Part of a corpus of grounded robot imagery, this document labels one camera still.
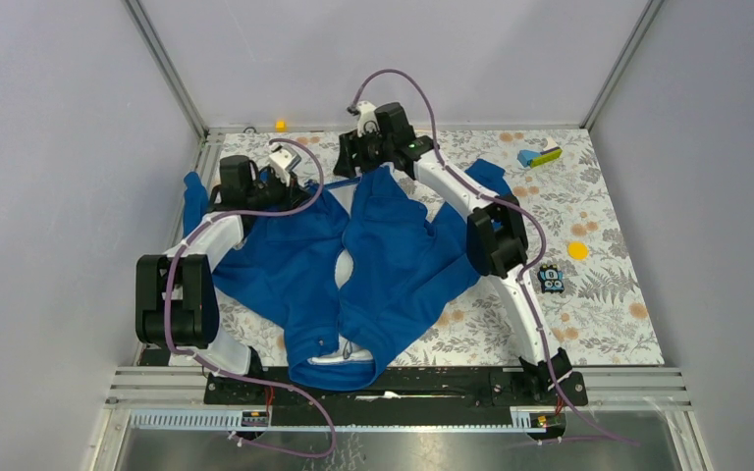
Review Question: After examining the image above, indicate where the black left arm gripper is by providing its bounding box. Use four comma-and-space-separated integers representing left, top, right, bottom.
246, 167, 312, 217

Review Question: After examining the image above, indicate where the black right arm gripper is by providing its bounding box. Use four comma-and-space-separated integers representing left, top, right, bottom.
333, 125, 394, 180

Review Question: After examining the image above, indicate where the blue zip jacket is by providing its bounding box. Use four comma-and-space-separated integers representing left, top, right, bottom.
213, 167, 479, 392

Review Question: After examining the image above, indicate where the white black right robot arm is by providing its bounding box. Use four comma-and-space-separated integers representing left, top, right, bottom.
333, 101, 572, 404

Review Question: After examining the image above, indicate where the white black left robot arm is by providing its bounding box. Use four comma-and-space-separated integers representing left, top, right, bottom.
135, 145, 315, 403

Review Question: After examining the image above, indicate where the blue yellow toy block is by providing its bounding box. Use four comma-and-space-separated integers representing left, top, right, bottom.
516, 145, 563, 168

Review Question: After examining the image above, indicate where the yellow round disc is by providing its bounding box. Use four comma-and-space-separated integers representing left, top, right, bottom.
567, 241, 589, 260

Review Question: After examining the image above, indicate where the floral patterned table mat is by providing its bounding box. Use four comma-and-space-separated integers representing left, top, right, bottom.
168, 129, 666, 369

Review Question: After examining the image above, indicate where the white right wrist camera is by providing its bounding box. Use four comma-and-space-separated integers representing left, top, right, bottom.
347, 100, 379, 137

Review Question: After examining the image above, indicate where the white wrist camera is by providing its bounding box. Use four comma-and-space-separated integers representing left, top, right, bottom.
268, 143, 301, 181
347, 100, 379, 137

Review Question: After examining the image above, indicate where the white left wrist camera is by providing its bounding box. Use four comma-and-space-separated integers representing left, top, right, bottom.
268, 143, 301, 181

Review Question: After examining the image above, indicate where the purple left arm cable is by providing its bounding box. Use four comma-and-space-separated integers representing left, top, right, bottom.
163, 137, 340, 459

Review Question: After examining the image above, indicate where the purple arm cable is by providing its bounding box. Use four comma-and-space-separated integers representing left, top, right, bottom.
163, 137, 340, 459
350, 69, 642, 447

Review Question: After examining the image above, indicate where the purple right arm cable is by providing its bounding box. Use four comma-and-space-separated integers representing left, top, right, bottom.
350, 69, 642, 447

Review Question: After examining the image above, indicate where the aluminium left frame post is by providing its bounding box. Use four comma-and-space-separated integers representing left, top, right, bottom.
122, 0, 209, 140

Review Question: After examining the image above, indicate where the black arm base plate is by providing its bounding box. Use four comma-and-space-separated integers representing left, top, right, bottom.
203, 366, 588, 425

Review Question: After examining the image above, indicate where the slotted aluminium cable rail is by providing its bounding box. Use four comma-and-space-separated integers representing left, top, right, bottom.
130, 408, 551, 438

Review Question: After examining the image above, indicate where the aluminium frame corner post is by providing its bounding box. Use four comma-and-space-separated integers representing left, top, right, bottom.
579, 0, 667, 131

